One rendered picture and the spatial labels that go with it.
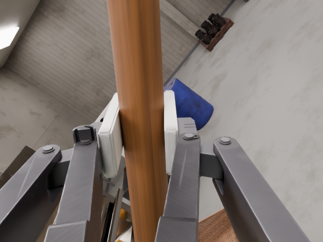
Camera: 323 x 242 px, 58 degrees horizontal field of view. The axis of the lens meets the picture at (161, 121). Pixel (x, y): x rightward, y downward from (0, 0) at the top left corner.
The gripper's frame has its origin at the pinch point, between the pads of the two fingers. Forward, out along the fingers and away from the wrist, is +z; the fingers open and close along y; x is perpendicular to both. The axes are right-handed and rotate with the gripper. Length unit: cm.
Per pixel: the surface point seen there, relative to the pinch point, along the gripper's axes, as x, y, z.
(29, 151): -84, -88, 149
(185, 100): -162, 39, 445
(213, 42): -115, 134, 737
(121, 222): -145, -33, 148
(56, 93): -283, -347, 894
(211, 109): -185, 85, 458
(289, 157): -150, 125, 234
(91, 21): -65, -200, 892
